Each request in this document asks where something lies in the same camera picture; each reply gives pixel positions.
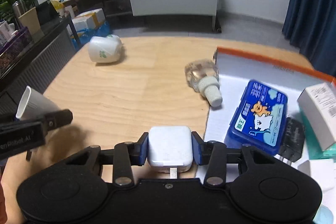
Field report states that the white plug-in vaporizer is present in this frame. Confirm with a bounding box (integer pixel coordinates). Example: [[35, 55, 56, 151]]
[[15, 86, 61, 162]]

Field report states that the white square charger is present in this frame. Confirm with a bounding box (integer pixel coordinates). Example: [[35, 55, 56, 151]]
[[147, 126, 193, 179]]

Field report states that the blue cartoon tin box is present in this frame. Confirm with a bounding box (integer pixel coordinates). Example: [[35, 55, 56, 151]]
[[224, 80, 288, 156]]

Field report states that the clear liquid refill bottle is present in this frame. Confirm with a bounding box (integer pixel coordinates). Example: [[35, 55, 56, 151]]
[[185, 59, 223, 107]]

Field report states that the purple gift box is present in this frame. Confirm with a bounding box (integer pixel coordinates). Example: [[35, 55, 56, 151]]
[[0, 27, 33, 74]]

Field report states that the white cap with green logo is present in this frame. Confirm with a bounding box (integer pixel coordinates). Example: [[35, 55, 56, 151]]
[[88, 35, 123, 63]]

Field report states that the orange-rimmed white box tray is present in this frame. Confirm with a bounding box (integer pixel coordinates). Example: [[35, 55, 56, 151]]
[[196, 47, 336, 224]]

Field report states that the blue bag on floor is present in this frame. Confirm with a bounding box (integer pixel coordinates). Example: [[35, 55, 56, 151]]
[[74, 21, 112, 46]]

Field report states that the small white medicine box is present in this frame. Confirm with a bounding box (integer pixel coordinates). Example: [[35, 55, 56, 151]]
[[0, 20, 17, 47]]

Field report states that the teal flat box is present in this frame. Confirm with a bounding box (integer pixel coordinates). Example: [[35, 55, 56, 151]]
[[300, 110, 335, 161]]

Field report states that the beige paper cup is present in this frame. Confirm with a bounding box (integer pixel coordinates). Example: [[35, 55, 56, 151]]
[[19, 7, 41, 35]]

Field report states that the white yellow carton on floor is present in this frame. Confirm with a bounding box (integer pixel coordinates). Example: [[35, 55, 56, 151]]
[[72, 9, 105, 31]]

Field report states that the steel thermos bottle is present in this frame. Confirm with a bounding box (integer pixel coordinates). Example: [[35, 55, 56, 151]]
[[12, 0, 27, 28]]

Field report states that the white labelled carton box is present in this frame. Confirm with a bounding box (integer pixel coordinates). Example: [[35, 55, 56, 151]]
[[297, 83, 335, 151]]

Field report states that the dark blue curtain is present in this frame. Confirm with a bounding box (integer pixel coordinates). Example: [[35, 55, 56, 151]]
[[282, 0, 335, 76]]

